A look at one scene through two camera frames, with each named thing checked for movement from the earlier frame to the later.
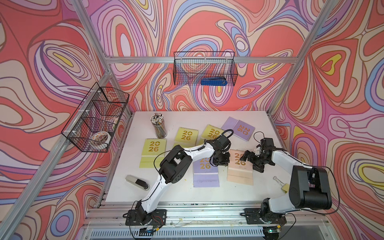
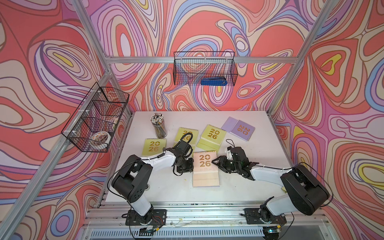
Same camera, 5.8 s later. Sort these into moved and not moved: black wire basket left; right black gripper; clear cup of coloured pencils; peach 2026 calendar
Moved: right black gripper; peach 2026 calendar
Not moved: black wire basket left; clear cup of coloured pencils
